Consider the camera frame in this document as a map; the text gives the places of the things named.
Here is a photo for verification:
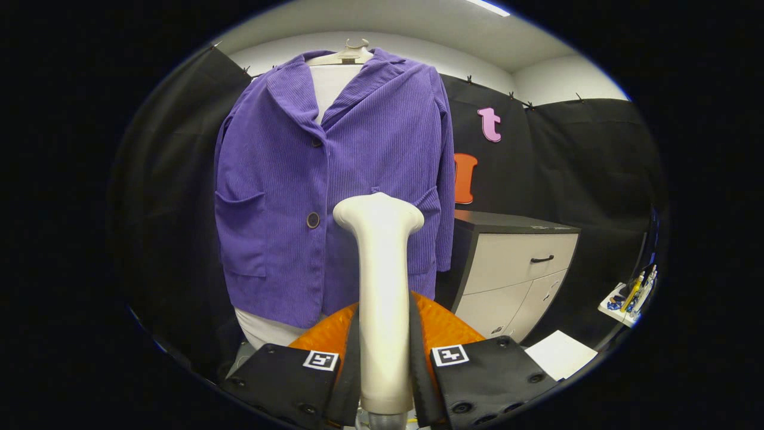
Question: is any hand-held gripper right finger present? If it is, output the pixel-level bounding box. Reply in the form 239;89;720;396
409;291;562;429

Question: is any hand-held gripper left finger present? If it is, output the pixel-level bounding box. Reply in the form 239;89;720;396
221;291;363;429

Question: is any white garment steamer head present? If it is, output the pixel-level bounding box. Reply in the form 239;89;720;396
332;192;426;416

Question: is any purple corduroy jacket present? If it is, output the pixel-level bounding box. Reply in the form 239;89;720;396
214;48;456;329

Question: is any white paper sheet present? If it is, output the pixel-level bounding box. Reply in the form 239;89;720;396
525;330;599;381

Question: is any beige cabinet with dark top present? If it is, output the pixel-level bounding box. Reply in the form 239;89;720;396
435;209;581;344

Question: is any white shelf with small items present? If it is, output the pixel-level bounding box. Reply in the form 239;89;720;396
599;266;658;328

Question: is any black backdrop cloth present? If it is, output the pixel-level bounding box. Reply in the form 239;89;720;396
107;47;663;383

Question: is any white padded ironing form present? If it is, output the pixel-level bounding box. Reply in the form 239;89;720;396
234;63;365;351

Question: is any cream plastic hanger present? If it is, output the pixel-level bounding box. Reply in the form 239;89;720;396
306;38;374;66

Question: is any narrow ceiling light strip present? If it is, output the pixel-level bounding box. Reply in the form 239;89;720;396
466;0;511;17

